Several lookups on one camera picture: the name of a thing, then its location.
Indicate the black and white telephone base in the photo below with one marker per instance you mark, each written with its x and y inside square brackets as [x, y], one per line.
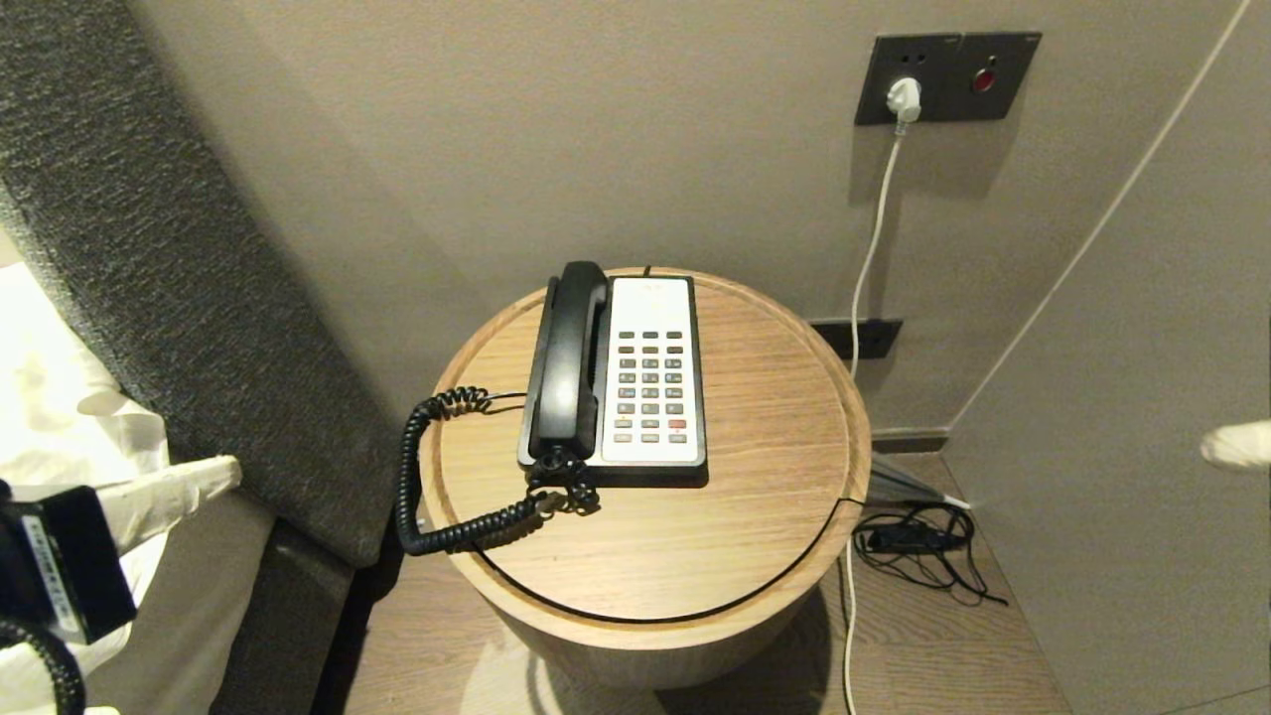
[650, 318]

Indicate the dark bed base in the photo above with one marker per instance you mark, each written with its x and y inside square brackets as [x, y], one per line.
[288, 616]

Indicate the small dark wall outlet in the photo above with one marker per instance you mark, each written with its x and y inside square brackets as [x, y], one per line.
[879, 340]

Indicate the dark plate with red button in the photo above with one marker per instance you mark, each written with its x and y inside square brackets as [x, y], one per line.
[1010, 94]

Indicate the round wooden side table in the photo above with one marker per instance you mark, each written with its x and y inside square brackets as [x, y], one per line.
[645, 566]

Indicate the dark wall socket plate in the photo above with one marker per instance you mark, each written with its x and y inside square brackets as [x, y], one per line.
[876, 65]

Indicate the white power plug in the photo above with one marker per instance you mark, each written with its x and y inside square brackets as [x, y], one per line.
[904, 95]

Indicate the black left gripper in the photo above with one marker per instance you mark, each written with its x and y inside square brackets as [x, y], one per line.
[70, 566]

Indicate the grey upholstered headboard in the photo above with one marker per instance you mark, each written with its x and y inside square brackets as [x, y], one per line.
[199, 298]

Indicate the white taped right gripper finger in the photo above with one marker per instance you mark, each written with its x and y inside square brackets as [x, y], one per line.
[1241, 447]

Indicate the transparent folded umbrella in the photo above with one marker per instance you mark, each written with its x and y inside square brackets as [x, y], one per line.
[894, 487]

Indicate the black telephone handset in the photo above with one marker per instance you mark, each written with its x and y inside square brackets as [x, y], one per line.
[568, 367]

